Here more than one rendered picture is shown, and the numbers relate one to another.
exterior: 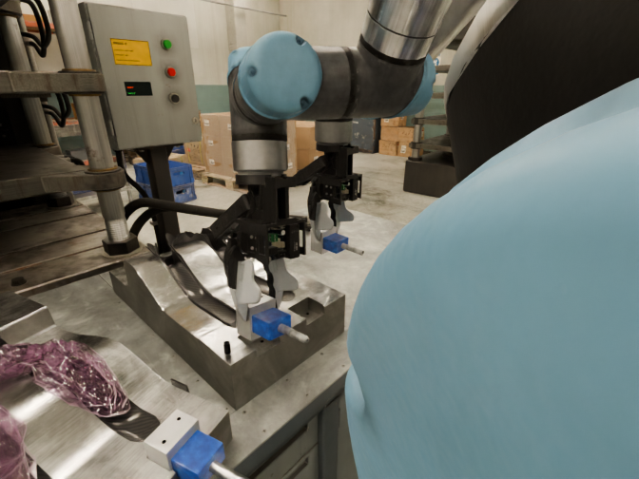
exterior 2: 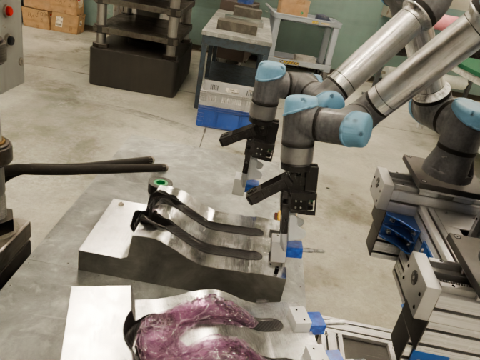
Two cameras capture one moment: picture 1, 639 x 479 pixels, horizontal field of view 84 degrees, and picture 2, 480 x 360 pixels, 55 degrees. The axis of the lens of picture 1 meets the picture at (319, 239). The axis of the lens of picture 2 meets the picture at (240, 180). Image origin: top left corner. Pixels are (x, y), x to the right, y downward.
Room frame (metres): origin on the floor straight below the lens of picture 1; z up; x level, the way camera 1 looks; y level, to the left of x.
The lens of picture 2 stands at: (-0.14, 0.83, 1.56)
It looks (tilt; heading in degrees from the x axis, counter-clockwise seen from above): 26 degrees down; 317
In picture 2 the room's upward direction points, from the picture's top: 11 degrees clockwise
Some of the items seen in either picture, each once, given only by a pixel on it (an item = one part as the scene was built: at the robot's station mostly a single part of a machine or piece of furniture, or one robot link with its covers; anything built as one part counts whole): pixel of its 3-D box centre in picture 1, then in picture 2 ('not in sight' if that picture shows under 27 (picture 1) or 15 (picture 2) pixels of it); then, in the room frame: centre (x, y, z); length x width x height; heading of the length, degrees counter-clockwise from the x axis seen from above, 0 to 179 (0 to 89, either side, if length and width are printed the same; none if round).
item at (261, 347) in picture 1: (260, 344); (276, 265); (0.46, 0.10, 0.87); 0.05 x 0.05 x 0.04; 47
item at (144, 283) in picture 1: (215, 284); (191, 236); (0.66, 0.22, 0.87); 0.50 x 0.26 x 0.14; 47
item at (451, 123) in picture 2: not in sight; (464, 123); (0.42, -0.56, 1.20); 0.13 x 0.12 x 0.14; 161
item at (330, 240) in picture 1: (338, 244); (255, 186); (0.73, -0.04, 0.93); 0.13 x 0.05 x 0.05; 47
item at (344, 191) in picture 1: (336, 173); (260, 137); (0.74, -0.03, 1.09); 0.09 x 0.08 x 0.12; 47
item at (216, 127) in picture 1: (249, 150); not in sight; (4.92, 0.96, 0.47); 1.22 x 0.80 x 0.94; 53
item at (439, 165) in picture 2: not in sight; (451, 159); (0.42, -0.56, 1.09); 0.15 x 0.15 x 0.10
